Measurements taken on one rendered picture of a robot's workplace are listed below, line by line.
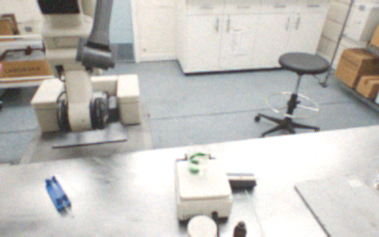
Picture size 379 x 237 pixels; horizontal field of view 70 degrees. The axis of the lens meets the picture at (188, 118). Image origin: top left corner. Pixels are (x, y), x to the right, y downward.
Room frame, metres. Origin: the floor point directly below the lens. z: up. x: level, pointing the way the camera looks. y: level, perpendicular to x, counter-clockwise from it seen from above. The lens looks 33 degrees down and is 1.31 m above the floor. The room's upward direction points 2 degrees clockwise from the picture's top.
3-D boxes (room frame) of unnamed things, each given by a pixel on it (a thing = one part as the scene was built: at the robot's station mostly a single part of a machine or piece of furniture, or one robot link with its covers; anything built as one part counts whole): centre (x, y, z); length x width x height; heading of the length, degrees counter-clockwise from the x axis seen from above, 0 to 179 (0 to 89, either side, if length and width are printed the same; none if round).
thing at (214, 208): (0.50, -0.04, 0.79); 0.22 x 0.13 x 0.08; 6
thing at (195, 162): (0.49, -0.03, 0.87); 0.06 x 0.05 x 0.08; 125
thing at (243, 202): (0.46, -0.16, 0.76); 0.06 x 0.06 x 0.02
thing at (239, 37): (3.02, -0.54, 0.40); 0.24 x 0.01 x 0.30; 102
